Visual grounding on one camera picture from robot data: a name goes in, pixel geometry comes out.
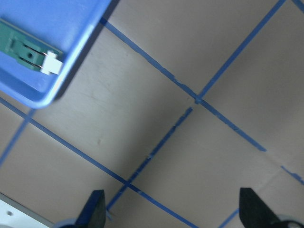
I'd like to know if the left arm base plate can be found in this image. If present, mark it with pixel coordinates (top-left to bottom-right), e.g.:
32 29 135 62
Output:
0 193 54 228

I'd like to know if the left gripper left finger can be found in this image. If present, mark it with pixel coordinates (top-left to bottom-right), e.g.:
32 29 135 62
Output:
75 190 105 228

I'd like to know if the blue plastic tray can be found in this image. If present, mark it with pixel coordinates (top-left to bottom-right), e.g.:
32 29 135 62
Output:
0 0 110 109

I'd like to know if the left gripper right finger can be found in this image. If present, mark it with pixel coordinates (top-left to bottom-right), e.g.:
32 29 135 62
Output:
239 188 281 228

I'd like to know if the green terminal block module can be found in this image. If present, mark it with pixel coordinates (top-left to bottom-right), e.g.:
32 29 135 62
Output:
0 19 63 75

